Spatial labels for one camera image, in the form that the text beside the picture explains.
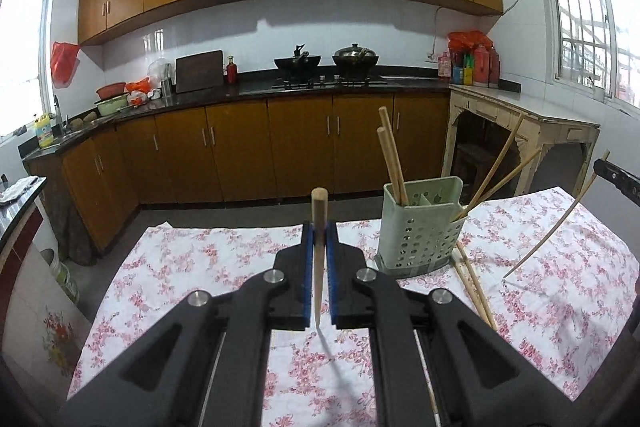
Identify yellow detergent bottle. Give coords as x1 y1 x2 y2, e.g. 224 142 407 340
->
33 112 55 149

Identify dark wooden cutting board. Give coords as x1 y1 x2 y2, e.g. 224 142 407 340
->
175 50 224 94

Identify white bucket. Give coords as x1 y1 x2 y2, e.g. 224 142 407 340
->
40 248 81 305

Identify green basin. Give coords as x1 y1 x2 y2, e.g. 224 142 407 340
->
95 96 130 116

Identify red thermos flask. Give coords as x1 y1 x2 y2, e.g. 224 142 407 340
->
487 46 501 88
472 44 490 88

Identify green plastic utensil holder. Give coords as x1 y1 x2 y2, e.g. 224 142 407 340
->
375 176 470 279

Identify red bag over bottles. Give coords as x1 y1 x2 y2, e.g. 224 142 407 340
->
447 31 493 52

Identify barred window with white frame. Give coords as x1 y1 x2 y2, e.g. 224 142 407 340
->
532 0 640 108

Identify black gas stove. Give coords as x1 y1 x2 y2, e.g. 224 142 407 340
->
271 74 388 88

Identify wooden base cabinets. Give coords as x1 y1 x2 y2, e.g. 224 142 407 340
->
25 89 451 265

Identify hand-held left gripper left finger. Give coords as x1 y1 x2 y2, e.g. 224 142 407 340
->
55 221 317 427

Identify clear plastic bag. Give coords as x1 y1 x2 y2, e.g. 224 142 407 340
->
147 59 176 82

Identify red basin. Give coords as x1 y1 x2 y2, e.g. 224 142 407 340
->
95 82 127 100

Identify worn cream side table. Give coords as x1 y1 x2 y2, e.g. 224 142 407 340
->
442 84 601 208

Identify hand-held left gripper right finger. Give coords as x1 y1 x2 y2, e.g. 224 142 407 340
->
324 221 601 427

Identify pink floral tablecloth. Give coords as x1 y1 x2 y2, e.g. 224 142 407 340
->
65 187 626 427

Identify sliding window with white frame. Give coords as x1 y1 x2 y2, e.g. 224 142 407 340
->
0 0 55 138

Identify black pot with lid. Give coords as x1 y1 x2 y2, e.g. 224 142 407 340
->
332 43 380 72

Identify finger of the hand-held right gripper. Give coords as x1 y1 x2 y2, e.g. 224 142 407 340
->
593 158 640 208

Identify black kitchen countertop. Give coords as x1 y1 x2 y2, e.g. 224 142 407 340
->
0 76 451 253

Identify hanging red plastic bag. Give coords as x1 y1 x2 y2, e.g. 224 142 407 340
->
51 42 81 88

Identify green and yellow bottles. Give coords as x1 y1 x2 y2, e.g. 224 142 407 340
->
452 52 474 85

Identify black wok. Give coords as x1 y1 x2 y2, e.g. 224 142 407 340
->
273 44 322 75

